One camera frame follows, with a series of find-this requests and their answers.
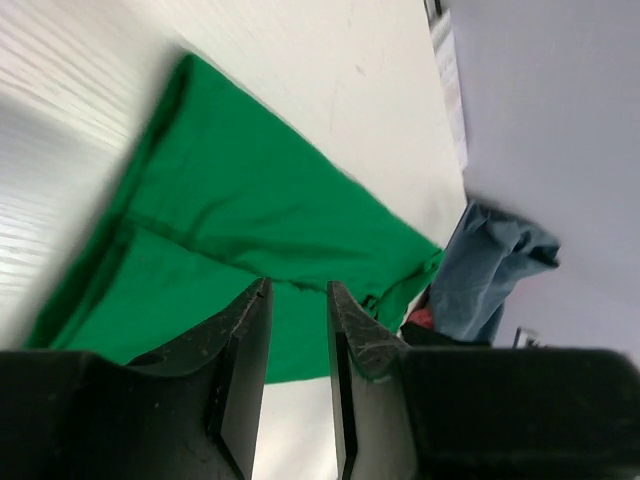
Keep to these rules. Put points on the coral red t shirt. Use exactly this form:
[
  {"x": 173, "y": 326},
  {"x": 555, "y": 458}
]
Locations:
[{"x": 422, "y": 317}]

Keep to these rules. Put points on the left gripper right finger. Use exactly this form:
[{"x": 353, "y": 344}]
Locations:
[{"x": 454, "y": 410}]

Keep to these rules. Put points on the green polo shirt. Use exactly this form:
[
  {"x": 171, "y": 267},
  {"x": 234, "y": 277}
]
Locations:
[{"x": 218, "y": 193}]

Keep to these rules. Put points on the white printed label strip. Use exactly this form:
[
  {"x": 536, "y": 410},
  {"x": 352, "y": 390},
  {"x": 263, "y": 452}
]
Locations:
[{"x": 446, "y": 59}]

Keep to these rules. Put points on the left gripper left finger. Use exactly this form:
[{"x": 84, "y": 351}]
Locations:
[{"x": 188, "y": 409}]

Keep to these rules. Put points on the blue-grey t shirt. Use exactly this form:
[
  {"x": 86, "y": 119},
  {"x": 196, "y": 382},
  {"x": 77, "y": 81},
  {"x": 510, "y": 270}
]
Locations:
[{"x": 488, "y": 254}]

